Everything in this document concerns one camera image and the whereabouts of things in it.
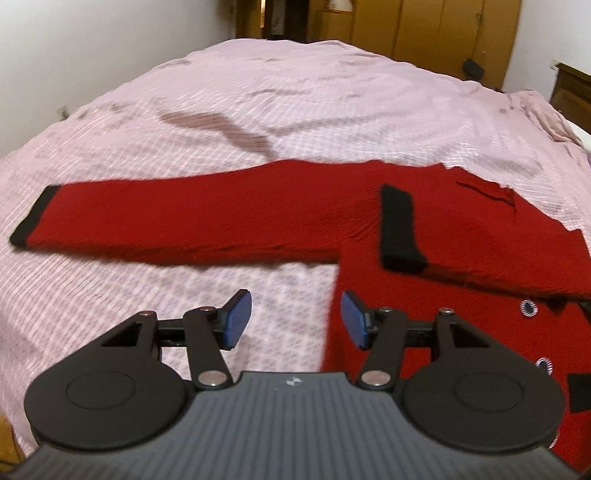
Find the wooden wardrobe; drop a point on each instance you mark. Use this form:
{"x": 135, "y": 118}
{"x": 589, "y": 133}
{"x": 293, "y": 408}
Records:
{"x": 415, "y": 27}

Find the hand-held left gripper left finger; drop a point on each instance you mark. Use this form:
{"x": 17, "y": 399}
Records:
{"x": 240, "y": 319}

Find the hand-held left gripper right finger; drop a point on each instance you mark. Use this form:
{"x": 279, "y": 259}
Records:
{"x": 353, "y": 321}

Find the dark wooden headboard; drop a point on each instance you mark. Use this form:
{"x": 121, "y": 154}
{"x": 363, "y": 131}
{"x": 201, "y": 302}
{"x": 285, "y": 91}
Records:
{"x": 572, "y": 92}

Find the low wall socket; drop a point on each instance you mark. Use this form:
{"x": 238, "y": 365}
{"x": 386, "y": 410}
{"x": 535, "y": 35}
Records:
{"x": 62, "y": 110}

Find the small black bag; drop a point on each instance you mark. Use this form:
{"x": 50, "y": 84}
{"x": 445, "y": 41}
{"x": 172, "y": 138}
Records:
{"x": 473, "y": 68}

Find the white pillow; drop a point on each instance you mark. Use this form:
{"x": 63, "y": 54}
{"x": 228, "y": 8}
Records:
{"x": 582, "y": 136}

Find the pink checked bed sheet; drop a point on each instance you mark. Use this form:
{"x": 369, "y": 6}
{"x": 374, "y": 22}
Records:
{"x": 295, "y": 106}

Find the red knit sweater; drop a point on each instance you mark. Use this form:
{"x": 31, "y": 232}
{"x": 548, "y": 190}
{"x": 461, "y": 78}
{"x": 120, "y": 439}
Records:
{"x": 258, "y": 217}

